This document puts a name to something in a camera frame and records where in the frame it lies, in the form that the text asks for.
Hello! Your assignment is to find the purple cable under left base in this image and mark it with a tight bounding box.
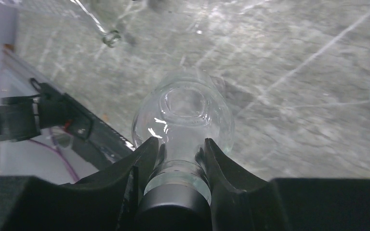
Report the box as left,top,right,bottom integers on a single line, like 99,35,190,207
28,127,81,184

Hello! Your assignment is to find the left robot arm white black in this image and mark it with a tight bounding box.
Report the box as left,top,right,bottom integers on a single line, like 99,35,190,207
0,78,93,142

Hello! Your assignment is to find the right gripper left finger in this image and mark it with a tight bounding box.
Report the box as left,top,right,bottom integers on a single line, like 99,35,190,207
0,138,159,231

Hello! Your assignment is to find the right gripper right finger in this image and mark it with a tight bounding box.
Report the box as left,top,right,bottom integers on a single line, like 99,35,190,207
204,139,370,231

